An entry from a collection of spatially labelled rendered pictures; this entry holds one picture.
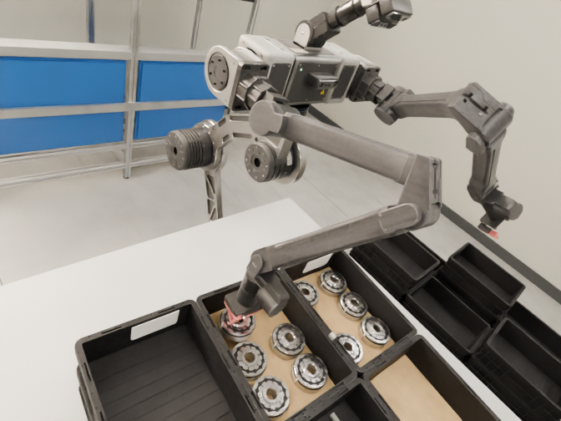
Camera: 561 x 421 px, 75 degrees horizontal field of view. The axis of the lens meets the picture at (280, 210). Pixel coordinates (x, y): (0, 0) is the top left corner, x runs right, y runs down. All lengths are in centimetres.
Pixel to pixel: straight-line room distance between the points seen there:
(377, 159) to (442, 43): 334
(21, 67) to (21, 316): 139
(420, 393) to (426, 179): 82
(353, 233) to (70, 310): 92
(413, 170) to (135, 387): 81
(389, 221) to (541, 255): 335
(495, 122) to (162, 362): 100
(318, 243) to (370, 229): 12
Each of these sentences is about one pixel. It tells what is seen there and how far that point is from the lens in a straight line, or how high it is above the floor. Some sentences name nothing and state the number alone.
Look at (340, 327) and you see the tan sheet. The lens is 129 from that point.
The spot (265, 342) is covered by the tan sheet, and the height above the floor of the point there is 83.
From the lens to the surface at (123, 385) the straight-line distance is 105.
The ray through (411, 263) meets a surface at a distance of 231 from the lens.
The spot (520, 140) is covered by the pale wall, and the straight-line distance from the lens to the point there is 377.
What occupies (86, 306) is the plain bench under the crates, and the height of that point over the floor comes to 70.
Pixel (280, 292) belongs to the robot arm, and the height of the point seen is 112.
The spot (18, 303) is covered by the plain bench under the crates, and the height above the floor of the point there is 70.
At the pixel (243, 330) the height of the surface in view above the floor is 90.
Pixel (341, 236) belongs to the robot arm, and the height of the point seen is 135.
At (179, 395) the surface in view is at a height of 83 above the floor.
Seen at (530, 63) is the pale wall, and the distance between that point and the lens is 375.
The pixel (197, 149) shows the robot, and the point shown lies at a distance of 163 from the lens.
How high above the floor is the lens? 179
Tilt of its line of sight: 37 degrees down
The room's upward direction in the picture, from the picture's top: 22 degrees clockwise
